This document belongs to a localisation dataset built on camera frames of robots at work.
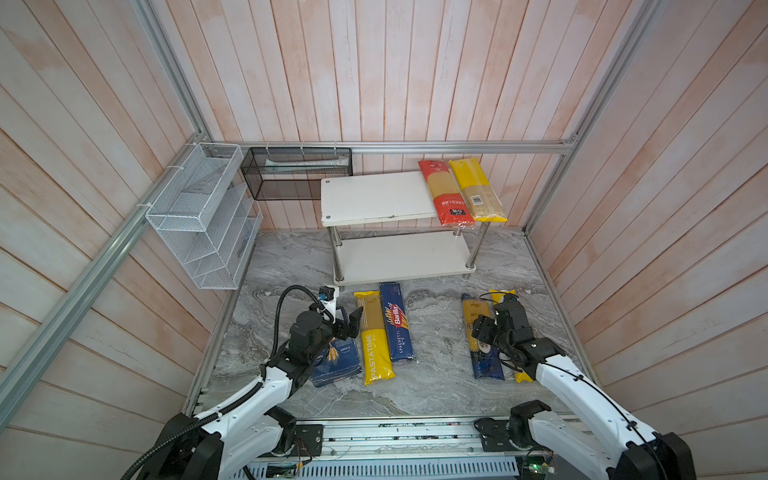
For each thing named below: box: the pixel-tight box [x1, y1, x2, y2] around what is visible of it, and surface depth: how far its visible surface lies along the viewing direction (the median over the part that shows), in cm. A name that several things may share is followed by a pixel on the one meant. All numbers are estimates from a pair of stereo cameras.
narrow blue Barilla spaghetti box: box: [379, 282, 414, 362], surface depth 92 cm
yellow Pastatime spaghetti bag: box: [354, 290, 396, 386], surface depth 90 cm
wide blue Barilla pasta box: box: [311, 337, 362, 388], surface depth 82 cm
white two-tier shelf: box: [320, 172, 490, 291], surface depth 88 cm
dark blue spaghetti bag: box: [461, 293, 505, 381], surface depth 87 cm
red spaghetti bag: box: [418, 160, 476, 228], surface depth 79 cm
